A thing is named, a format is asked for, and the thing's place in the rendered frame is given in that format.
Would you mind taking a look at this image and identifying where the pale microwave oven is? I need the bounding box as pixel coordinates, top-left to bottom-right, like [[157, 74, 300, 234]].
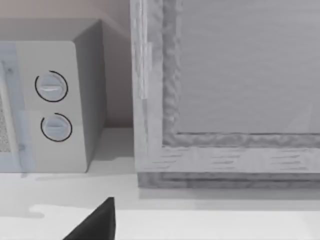
[[0, 17, 108, 174]]

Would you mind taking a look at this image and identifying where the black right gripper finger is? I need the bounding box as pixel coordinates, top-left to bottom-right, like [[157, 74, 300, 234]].
[[62, 196, 117, 240]]

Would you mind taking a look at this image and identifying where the small microwave knob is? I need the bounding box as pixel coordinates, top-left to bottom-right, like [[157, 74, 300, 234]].
[[40, 112, 73, 143]]

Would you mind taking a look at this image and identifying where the large microwave knob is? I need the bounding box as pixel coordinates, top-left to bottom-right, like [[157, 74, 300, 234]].
[[34, 70, 69, 103]]

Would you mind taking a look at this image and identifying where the microwave door handle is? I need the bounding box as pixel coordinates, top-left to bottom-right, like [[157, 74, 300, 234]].
[[0, 61, 20, 156]]

